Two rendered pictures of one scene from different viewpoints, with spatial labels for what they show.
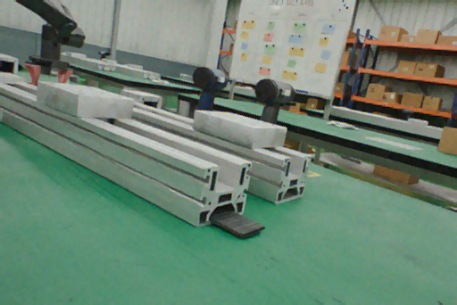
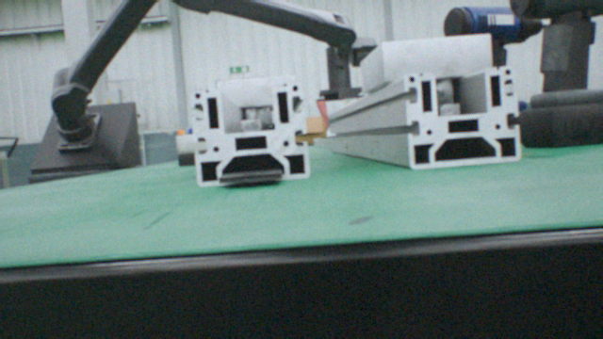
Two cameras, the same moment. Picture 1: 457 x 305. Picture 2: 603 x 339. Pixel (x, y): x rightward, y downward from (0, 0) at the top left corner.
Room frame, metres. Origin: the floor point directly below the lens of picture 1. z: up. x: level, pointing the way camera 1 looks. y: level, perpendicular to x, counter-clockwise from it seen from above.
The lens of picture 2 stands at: (0.20, -0.42, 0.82)
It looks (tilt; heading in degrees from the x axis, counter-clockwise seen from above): 3 degrees down; 54
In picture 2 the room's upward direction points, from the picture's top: 5 degrees counter-clockwise
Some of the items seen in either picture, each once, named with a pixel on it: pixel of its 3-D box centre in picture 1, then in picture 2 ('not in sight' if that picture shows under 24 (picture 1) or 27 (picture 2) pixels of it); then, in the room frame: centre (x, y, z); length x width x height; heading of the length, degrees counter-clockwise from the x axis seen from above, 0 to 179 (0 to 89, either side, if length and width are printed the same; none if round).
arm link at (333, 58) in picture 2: (54, 35); (339, 56); (1.21, 0.76, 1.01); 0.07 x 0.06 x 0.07; 156
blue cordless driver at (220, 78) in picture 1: (211, 106); (505, 75); (1.07, 0.18, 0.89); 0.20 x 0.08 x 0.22; 168
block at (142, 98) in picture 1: (137, 107); not in sight; (1.20, 0.45, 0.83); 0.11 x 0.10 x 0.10; 150
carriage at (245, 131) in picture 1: (238, 135); (419, 79); (0.73, 0.06, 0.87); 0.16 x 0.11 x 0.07; 56
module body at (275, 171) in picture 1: (159, 130); (384, 127); (0.87, 0.27, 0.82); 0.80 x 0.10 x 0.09; 56
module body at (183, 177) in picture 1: (81, 130); (261, 137); (0.72, 0.37, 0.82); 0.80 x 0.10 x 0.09; 56
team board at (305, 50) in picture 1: (277, 86); not in sight; (4.07, 0.01, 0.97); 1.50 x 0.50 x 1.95; 51
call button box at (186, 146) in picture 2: not in sight; (204, 148); (0.77, 0.67, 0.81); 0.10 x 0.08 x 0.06; 146
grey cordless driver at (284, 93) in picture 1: (274, 121); (594, 56); (0.98, -0.01, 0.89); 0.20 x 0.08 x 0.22; 155
